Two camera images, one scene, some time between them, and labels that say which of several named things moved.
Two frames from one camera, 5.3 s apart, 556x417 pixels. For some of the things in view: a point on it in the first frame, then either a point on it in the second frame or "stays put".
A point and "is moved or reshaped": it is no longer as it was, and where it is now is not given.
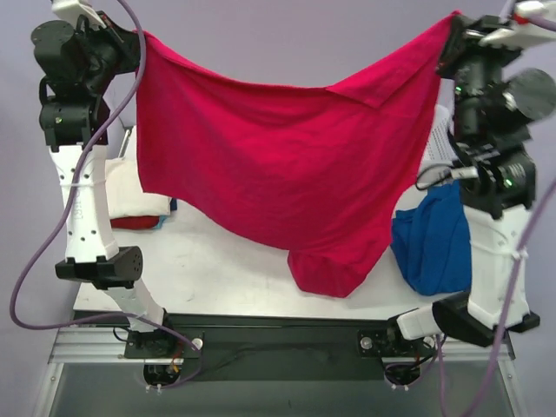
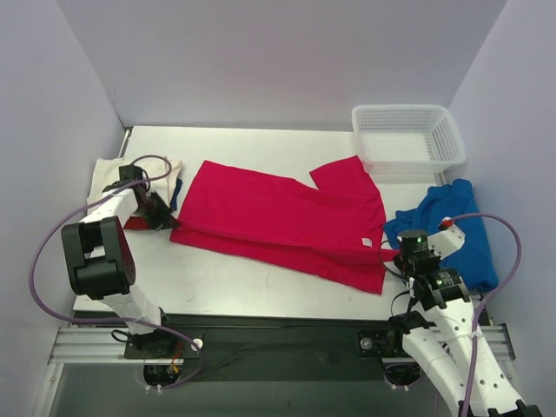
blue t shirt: x=431 y=241 stays put
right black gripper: x=454 y=48 → x=400 y=262
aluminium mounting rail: x=109 y=345 stays put
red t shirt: x=325 y=175 is moved or reshaped
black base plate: x=276 y=347 stays put
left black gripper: x=126 y=49 → x=157 y=213
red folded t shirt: x=135 y=222 stays put
